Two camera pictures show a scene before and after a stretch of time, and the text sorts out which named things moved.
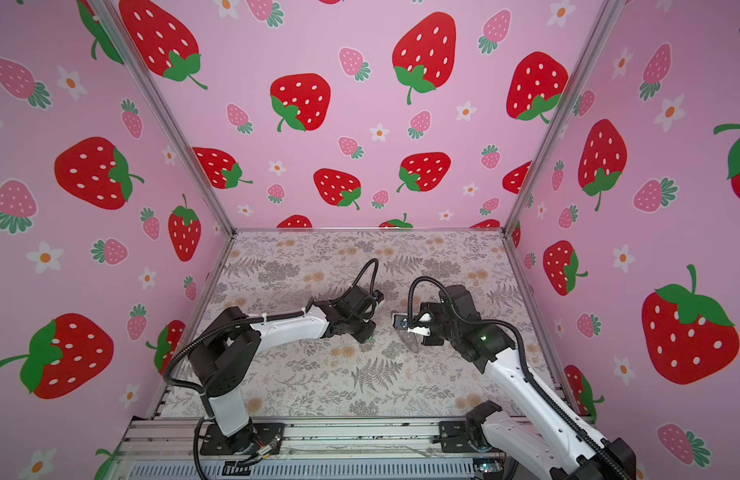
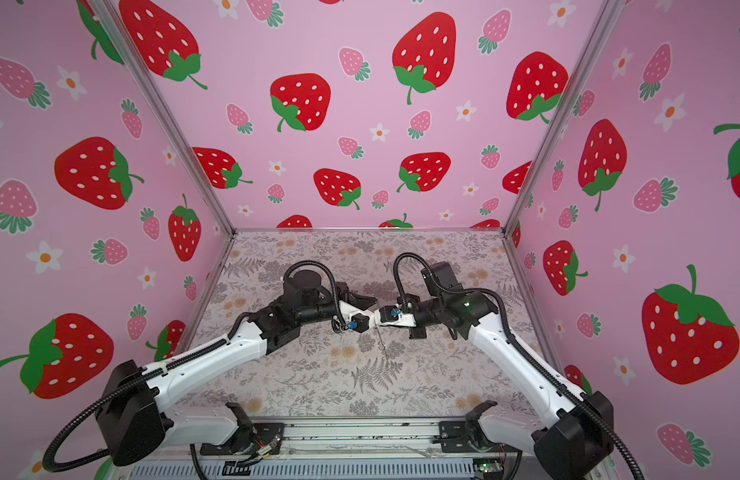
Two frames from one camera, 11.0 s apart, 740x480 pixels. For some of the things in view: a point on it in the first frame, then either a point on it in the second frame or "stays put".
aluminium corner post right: x=608 y=16 stays put
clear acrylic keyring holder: x=411 y=340 -> x=381 y=345
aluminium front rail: x=365 y=438 stays put
